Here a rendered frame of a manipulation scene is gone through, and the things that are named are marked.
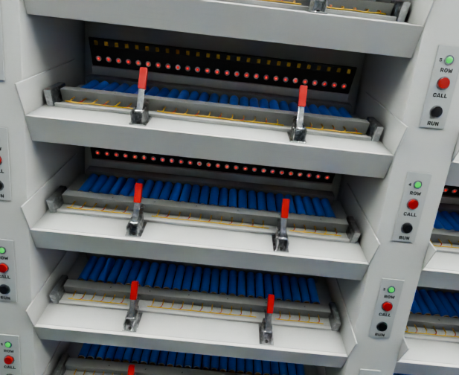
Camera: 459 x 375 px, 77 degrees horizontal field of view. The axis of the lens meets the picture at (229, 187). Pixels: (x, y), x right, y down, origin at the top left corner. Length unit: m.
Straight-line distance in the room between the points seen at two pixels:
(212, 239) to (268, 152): 0.19
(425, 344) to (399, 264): 0.22
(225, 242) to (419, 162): 0.35
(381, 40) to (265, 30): 0.18
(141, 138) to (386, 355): 0.61
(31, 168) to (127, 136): 0.18
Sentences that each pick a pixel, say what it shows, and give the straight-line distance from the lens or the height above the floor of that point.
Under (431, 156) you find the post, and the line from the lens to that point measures 0.58.
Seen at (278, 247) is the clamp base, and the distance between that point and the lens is 0.54.
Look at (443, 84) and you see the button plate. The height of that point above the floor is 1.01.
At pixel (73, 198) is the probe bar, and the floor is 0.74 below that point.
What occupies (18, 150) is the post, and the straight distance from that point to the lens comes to 0.59.
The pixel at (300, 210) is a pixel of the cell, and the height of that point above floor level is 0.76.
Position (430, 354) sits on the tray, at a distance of 0.78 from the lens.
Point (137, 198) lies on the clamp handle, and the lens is 0.54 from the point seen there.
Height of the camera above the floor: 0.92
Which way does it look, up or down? 12 degrees down
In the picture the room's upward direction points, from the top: 6 degrees clockwise
